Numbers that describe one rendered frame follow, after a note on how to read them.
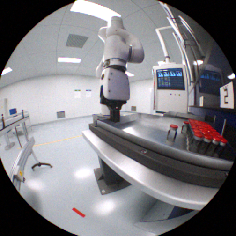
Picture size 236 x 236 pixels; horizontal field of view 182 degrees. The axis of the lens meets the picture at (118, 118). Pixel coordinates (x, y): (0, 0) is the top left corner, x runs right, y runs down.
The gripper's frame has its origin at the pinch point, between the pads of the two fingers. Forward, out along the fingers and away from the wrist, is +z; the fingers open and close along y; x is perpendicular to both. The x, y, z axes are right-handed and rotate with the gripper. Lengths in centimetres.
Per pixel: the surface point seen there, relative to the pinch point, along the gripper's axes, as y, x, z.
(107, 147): -8.6, -7.9, 4.6
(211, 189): -8.2, -29.0, 4.8
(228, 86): 5.0, -35.1, -11.6
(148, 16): 80, -8, -203
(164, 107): 89, 4, 0
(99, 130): -7.7, -2.7, 2.5
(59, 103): -41, 485, -22
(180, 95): 89, -19, -18
